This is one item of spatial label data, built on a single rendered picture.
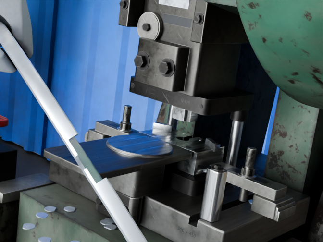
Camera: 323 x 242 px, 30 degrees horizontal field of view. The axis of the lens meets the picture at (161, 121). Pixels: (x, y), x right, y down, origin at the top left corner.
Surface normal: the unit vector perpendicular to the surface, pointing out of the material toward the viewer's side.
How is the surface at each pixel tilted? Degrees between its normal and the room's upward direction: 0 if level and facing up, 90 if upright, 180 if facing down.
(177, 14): 90
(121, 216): 70
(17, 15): 90
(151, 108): 90
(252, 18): 131
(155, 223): 90
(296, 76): 145
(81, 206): 0
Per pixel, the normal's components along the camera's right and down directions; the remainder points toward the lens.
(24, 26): 0.97, 0.11
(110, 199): 0.10, -0.13
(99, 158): 0.13, -0.96
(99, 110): -0.66, 0.10
